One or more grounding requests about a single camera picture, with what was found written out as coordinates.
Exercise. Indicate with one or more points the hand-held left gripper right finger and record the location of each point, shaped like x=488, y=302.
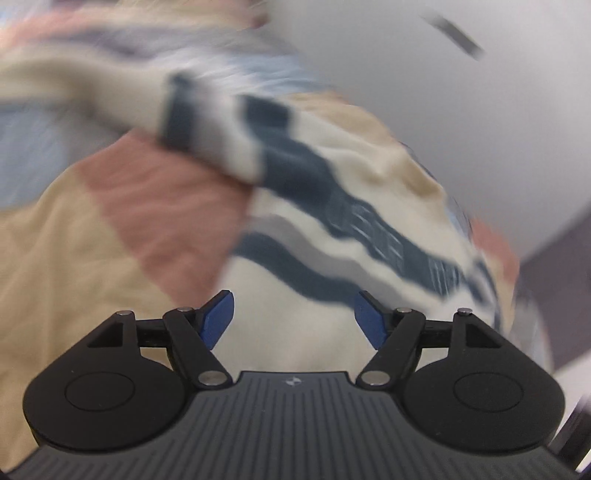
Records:
x=369, y=321

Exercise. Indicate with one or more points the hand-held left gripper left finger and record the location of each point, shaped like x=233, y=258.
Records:
x=217, y=318

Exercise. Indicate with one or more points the cream striped sweater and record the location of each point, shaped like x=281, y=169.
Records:
x=277, y=323

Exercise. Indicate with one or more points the patchwork checked quilt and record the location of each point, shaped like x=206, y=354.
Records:
x=161, y=207

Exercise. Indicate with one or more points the grey door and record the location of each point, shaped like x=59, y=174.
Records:
x=558, y=295

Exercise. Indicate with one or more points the wall switch panel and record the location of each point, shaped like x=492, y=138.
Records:
x=455, y=37

